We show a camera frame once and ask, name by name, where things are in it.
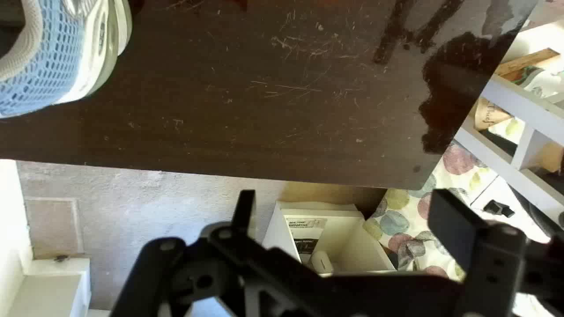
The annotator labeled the white storage cube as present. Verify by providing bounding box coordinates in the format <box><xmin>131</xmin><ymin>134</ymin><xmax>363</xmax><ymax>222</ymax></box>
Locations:
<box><xmin>0</xmin><ymin>159</ymin><xmax>94</xmax><ymax>317</ymax></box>

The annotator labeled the white open box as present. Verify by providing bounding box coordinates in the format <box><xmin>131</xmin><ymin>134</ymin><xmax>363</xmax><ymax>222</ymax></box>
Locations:
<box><xmin>263</xmin><ymin>199</ymin><xmax>397</xmax><ymax>278</ymax></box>

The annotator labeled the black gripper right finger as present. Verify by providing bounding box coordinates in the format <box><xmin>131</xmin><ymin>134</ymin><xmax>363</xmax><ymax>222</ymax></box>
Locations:
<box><xmin>429</xmin><ymin>190</ymin><xmax>564</xmax><ymax>317</ymax></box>

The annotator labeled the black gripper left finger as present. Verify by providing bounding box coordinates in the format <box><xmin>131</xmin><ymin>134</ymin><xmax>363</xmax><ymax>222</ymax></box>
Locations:
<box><xmin>111</xmin><ymin>190</ymin><xmax>332</xmax><ymax>317</ymax></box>

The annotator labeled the tan wooden item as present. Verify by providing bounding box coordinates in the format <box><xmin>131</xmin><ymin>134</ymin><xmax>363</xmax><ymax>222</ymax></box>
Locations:
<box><xmin>496</xmin><ymin>48</ymin><xmax>561</xmax><ymax>81</ymax></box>

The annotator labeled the white shelf cabinet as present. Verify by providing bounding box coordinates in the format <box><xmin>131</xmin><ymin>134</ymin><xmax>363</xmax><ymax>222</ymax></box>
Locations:
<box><xmin>455</xmin><ymin>19</ymin><xmax>564</xmax><ymax>236</ymax></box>

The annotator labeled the floral patterned cloth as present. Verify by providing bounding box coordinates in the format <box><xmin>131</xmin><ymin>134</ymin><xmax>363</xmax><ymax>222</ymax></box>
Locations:
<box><xmin>365</xmin><ymin>139</ymin><xmax>501</xmax><ymax>282</ymax></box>

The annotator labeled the grey blue running shoe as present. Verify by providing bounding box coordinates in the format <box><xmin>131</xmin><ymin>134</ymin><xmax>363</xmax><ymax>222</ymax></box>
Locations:
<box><xmin>0</xmin><ymin>0</ymin><xmax>134</xmax><ymax>120</ymax></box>

